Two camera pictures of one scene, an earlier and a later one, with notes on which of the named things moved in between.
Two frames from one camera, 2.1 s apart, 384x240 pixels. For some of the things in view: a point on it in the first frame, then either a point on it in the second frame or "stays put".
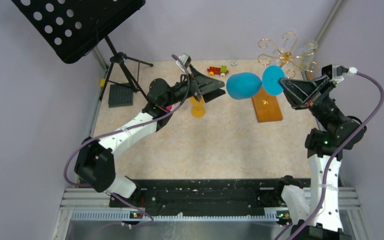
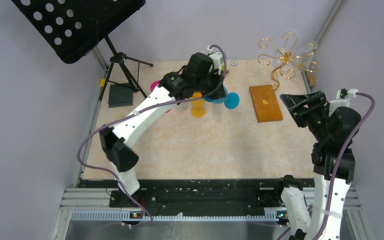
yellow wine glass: (198, 110) stays put
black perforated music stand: (72, 29) stays put
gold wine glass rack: (268, 107) stays put
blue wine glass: (243, 85) -> (231, 100)
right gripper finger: (308, 104) -> (300, 114)
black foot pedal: (120, 95) stays put
